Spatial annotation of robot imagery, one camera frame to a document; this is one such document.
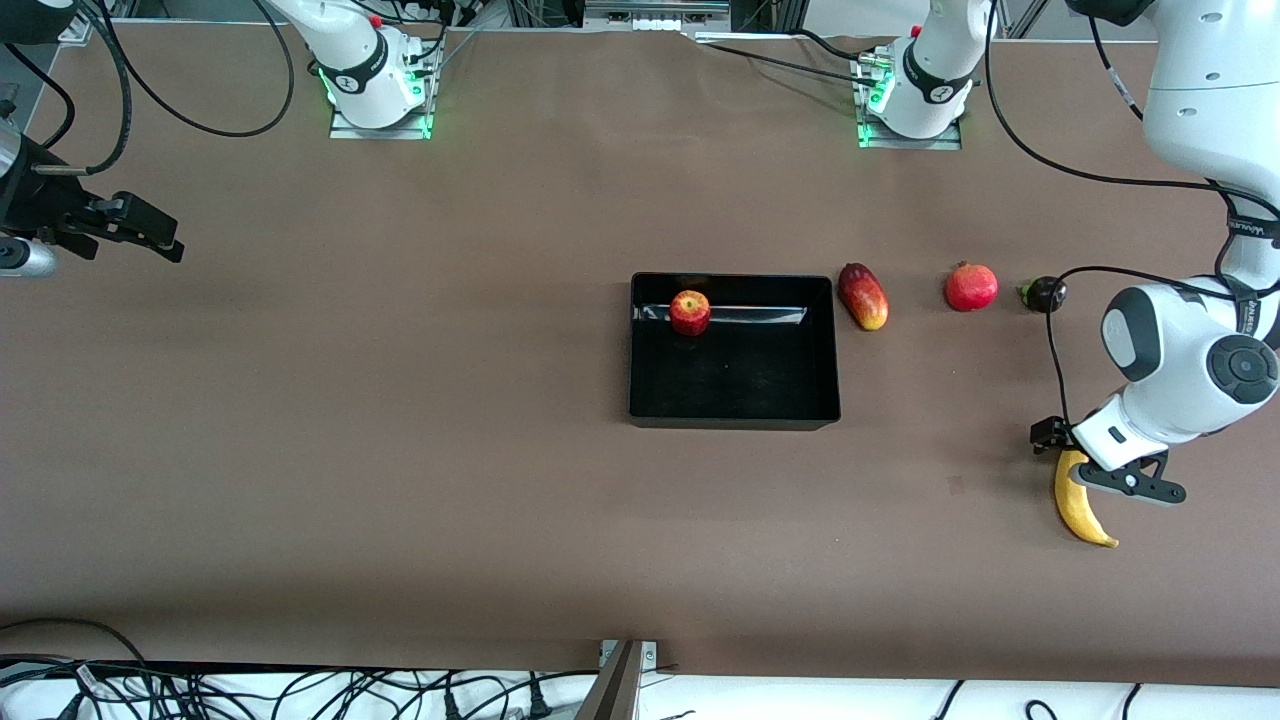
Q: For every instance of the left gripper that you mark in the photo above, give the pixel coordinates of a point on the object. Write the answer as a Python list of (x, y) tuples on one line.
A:
[(1049, 435)]

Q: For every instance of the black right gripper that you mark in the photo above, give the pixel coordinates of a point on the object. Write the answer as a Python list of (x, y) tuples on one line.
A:
[(30, 200)]

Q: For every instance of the yellow banana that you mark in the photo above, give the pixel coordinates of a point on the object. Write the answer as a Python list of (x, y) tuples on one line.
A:
[(1075, 510)]

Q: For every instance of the black plastic box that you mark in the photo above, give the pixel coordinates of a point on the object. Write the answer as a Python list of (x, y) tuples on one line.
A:
[(760, 375)]

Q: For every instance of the red apple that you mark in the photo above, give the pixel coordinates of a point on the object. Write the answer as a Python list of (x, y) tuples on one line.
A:
[(690, 313)]

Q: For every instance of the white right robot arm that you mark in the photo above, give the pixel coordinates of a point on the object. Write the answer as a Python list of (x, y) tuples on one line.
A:
[(375, 100)]

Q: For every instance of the dark purple eggplant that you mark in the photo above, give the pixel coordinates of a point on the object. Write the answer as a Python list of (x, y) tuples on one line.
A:
[(1035, 296)]

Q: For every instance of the red pomegranate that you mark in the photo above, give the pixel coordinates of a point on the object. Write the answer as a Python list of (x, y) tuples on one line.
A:
[(972, 287)]

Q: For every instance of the red yellow mango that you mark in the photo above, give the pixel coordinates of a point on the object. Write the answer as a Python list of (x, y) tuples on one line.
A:
[(863, 296)]

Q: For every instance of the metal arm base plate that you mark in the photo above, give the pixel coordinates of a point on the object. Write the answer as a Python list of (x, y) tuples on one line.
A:
[(345, 130), (950, 143)]

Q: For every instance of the small metal corner bracket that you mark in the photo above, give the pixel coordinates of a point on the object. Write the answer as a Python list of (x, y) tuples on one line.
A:
[(650, 655)]

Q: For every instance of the aluminium profile post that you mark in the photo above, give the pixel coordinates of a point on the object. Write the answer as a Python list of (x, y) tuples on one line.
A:
[(612, 690)]

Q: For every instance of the silver frame rail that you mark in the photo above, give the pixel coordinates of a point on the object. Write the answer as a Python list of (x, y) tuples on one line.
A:
[(655, 10)]

